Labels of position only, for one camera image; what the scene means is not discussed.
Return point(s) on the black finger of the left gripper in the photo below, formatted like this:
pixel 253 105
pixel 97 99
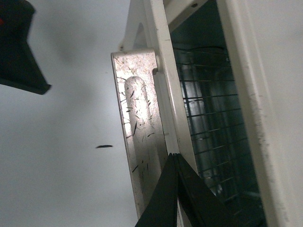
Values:
pixel 18 67

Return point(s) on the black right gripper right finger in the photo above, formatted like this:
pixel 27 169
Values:
pixel 204 209

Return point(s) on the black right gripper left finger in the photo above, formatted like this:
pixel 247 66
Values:
pixel 162 208

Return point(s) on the beige metallic door handle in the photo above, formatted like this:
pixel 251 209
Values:
pixel 141 122

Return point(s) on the cream oven door with window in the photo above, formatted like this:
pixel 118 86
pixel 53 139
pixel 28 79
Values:
pixel 148 27

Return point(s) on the cream toaster oven body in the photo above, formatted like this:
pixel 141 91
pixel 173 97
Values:
pixel 264 42

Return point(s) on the wire oven rack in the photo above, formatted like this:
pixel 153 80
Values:
pixel 216 123

